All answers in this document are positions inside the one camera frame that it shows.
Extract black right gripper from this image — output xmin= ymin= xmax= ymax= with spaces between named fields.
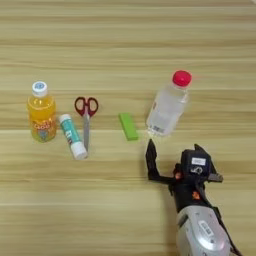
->
xmin=144 ymin=138 xmax=224 ymax=214

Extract clear water bottle red cap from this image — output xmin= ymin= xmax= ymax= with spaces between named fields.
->
xmin=145 ymin=69 xmax=193 ymax=138

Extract green rectangular block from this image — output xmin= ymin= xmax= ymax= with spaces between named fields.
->
xmin=118 ymin=112 xmax=140 ymax=142

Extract teal and white glue stick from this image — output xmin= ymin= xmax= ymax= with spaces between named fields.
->
xmin=58 ymin=113 xmax=89 ymax=161

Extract small black box white label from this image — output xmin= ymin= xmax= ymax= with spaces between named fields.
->
xmin=180 ymin=148 xmax=213 ymax=183

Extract orange juice bottle white cap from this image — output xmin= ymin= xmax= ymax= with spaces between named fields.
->
xmin=27 ymin=80 xmax=58 ymax=144

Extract red handled scissors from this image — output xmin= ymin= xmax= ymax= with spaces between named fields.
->
xmin=73 ymin=96 xmax=100 ymax=152

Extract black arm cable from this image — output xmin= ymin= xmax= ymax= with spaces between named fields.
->
xmin=212 ymin=205 xmax=244 ymax=256

